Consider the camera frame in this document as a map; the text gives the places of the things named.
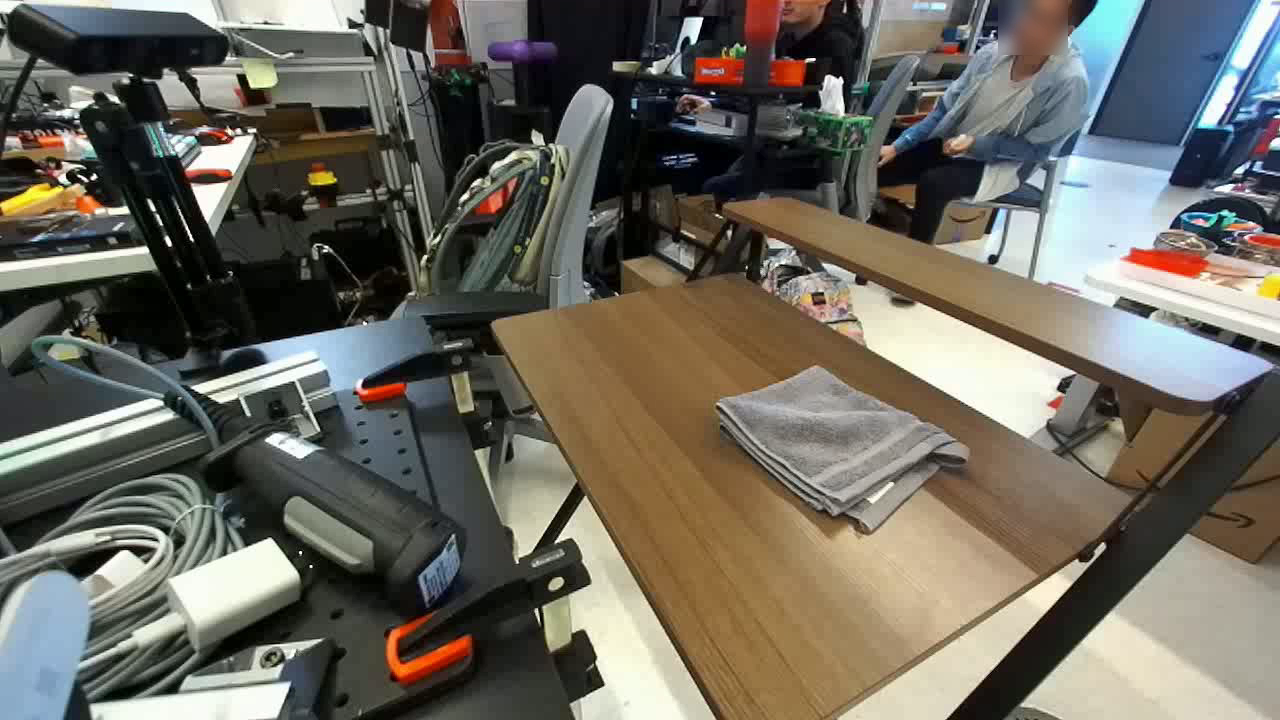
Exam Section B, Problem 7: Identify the grey office chair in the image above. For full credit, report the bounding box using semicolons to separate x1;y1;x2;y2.
394;78;614;337

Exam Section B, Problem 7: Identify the raised wooden shelf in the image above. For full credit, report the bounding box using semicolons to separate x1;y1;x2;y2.
719;194;1280;414

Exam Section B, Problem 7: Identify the orange machine part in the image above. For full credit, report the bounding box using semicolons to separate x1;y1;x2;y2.
688;46;812;97

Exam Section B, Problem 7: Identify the large orange-handled black clamp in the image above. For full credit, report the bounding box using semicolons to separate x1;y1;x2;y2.
380;534;595;693

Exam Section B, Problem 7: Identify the black stereo camera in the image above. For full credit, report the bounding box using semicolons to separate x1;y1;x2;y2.
3;0;233;78

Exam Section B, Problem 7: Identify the small orange-handled black clamp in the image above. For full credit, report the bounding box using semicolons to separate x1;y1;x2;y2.
350;337;496;410

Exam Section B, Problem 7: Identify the grey towel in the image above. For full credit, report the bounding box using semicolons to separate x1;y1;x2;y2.
713;365;971;534

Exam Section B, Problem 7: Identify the white side table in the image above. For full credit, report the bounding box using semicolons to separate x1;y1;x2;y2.
1085;252;1280;353

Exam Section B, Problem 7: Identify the metal-legged visitor chair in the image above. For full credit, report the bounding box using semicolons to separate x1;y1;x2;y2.
982;130;1085;283

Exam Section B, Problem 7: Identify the black handheld power tool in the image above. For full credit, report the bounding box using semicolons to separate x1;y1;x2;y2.
194;428;466;615

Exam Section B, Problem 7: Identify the aluminium extrusion rail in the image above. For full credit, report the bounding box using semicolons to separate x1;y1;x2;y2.
0;353;336;522

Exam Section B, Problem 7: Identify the yellow tool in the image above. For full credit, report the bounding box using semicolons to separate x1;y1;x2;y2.
0;178;97;223

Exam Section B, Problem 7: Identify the grey table foot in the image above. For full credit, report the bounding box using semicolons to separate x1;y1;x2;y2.
1045;374;1115;455

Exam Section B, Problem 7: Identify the black camera stand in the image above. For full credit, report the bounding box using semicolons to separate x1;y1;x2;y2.
74;70;261;353

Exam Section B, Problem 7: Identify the pale blue rounded object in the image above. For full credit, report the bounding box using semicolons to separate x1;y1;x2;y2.
0;573;97;720

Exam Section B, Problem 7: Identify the red flat object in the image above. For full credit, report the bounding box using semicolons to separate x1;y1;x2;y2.
1118;244;1213;281

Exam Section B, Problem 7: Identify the coiled grey cable bundle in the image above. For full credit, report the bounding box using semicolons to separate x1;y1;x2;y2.
0;473;250;705

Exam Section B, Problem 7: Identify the person in grey-blue sweater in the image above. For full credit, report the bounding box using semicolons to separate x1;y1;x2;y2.
876;0;1096;244

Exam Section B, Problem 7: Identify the cardboard box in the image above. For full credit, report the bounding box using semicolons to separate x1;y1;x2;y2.
1107;395;1280;567

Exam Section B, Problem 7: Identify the black perforated mounting board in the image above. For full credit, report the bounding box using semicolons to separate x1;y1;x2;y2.
214;311;575;720

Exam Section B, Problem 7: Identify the purple cylinder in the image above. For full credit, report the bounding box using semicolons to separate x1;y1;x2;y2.
482;35;560;68

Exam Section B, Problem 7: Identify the single grey cable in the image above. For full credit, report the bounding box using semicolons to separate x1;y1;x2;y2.
31;333;223;452

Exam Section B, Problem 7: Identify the black table frame leg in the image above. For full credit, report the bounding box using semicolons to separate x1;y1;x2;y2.
948;373;1280;720

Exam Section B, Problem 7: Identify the person in black top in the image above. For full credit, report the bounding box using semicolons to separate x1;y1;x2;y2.
771;0;868;89

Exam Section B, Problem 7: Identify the grey cable bundle on chair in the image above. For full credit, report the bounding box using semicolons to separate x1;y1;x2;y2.
411;136;571;296

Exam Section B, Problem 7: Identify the white power adapter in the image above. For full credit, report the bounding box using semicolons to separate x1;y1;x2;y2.
167;534;306;656

